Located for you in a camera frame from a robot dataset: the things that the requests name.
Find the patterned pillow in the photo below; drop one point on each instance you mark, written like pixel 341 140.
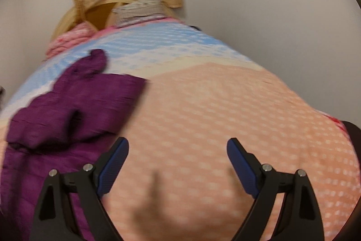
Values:
pixel 141 11

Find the purple puffer jacket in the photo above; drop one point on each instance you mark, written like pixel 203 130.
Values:
pixel 70 105

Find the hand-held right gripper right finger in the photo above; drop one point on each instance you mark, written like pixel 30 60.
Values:
pixel 242 165

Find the cream wooden headboard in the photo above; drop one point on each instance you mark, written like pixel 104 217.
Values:
pixel 98 13

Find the folded pink blanket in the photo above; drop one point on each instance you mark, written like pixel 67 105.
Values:
pixel 70 37

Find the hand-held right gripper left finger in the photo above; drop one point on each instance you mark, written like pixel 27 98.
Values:
pixel 112 164

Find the polka dot quilt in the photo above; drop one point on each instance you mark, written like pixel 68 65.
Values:
pixel 211 105

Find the dark brown object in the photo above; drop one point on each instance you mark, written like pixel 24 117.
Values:
pixel 352 131

